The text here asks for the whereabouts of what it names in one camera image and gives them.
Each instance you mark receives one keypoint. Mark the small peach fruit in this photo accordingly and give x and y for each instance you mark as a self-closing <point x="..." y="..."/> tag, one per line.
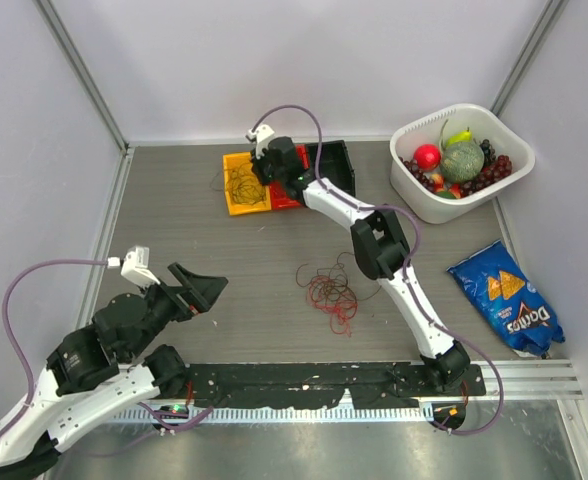
<point x="443" y="189"/>

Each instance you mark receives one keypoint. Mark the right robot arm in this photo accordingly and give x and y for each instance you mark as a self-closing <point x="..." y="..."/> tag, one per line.
<point x="381" y="250"/>

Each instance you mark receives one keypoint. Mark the dark red grape bunch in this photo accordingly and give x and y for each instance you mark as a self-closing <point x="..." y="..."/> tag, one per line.
<point x="501" y="168"/>

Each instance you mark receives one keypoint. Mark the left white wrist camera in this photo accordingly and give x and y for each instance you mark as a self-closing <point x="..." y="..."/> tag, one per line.
<point x="134" y="267"/>

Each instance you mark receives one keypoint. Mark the yellow plastic bin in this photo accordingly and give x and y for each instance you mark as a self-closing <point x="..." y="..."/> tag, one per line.
<point x="243" y="192"/>

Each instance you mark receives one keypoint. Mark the white slotted cable duct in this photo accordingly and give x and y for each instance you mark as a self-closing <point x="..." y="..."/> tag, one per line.
<point x="343" y="413"/>

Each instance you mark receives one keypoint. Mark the black plastic bin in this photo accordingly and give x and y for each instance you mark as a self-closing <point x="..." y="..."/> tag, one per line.
<point x="335" y="165"/>

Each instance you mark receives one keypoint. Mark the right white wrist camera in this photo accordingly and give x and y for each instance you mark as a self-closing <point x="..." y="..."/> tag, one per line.
<point x="260" y="136"/>

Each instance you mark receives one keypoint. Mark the yellow-green pear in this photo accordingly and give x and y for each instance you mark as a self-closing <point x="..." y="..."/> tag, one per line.
<point x="462" y="136"/>

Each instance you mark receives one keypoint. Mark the green melon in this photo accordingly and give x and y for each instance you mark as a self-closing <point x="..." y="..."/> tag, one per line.
<point x="461" y="162"/>

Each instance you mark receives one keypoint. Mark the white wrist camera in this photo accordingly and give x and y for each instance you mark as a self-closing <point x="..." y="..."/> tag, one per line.
<point x="134" y="267"/>
<point x="260" y="136"/>

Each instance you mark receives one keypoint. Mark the white plastic basket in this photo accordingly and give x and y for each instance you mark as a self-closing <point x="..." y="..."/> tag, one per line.
<point x="450" y="120"/>

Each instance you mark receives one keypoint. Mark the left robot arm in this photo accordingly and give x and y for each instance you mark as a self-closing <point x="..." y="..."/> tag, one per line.
<point x="101" y="369"/>

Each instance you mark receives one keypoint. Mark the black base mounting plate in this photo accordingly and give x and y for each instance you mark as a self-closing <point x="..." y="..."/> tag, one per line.
<point x="314" y="386"/>

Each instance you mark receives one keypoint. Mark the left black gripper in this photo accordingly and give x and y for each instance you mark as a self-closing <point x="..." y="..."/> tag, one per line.
<point x="206" y="290"/>

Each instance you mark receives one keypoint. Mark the blue Doritos chip bag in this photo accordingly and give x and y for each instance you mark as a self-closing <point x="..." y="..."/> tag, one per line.
<point x="499" y="290"/>

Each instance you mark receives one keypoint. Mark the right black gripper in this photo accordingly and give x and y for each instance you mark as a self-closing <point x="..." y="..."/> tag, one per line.
<point x="256" y="165"/>

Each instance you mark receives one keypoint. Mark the red plastic bin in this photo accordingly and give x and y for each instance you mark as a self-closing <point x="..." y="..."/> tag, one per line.
<point x="278" y="198"/>

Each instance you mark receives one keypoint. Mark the aluminium frame rail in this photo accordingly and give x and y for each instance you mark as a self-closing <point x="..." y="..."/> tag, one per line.
<point x="529" y="379"/>

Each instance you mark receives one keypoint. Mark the red apple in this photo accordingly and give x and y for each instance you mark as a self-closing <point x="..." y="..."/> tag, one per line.
<point x="427" y="157"/>

